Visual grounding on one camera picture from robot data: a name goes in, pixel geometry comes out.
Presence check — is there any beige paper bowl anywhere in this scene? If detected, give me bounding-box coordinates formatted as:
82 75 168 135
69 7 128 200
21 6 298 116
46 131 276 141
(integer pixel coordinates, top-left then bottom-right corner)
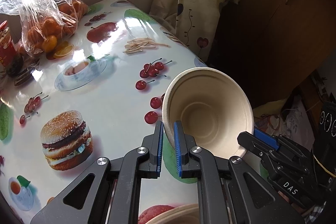
162 67 254 159
147 203 200 224

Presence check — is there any fruit print tablecloth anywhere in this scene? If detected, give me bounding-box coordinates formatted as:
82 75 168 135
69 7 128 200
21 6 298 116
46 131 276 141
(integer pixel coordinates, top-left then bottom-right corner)
1 0 204 223

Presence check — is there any red label jar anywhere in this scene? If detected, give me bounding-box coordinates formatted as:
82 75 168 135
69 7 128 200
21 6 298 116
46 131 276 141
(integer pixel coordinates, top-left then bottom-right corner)
0 20 23 77

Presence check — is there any plastic bag of oranges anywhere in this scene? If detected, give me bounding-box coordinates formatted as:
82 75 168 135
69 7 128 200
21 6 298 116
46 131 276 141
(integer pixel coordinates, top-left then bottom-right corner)
1 0 88 56

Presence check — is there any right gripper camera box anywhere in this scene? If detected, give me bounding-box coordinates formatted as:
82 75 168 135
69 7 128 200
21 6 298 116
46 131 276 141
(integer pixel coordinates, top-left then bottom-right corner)
313 102 336 175

